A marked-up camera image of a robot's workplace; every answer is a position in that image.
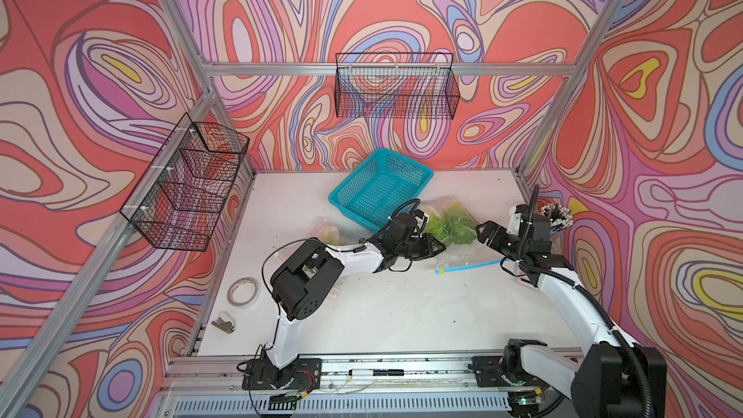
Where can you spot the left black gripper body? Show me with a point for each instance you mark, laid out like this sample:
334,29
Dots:
412,250

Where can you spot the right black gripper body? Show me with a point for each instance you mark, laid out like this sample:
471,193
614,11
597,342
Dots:
510,245

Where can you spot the green chinese cabbage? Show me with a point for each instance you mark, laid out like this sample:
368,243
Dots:
450,222

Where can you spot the clear blue zip-top bag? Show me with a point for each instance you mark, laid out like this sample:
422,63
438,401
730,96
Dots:
460,258

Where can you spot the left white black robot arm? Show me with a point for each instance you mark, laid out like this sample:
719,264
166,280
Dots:
305,279

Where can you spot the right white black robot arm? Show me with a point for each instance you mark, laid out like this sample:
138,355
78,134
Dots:
617,376

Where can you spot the small perforated bag with cabbage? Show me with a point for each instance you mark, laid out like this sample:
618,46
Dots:
328,233

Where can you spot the cup of pens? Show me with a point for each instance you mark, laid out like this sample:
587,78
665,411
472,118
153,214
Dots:
559,216

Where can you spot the teal plastic basket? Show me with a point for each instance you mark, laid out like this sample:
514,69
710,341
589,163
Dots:
371,193

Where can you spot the tape roll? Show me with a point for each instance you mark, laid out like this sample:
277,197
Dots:
243,293

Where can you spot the small metal clip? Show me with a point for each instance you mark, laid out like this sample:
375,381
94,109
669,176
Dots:
224,322

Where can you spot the back black wire basket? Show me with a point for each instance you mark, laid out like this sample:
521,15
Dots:
396,85

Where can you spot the black wire basket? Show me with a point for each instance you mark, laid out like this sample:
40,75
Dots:
194,173
396,85

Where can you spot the left black wire basket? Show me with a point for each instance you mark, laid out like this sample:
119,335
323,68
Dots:
194,173

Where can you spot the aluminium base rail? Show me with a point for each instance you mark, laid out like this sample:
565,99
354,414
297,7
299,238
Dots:
420,384

